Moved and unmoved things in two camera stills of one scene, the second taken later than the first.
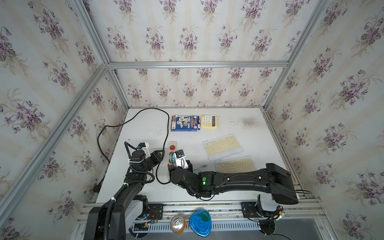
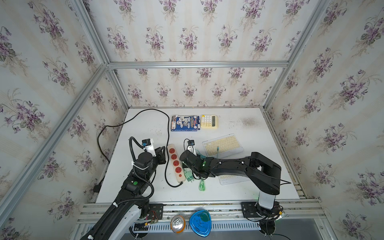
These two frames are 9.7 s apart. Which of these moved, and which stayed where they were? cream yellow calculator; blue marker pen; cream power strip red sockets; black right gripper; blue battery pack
Moved: cream power strip red sockets; black right gripper
Stayed: blue battery pack; cream yellow calculator; blue marker pen
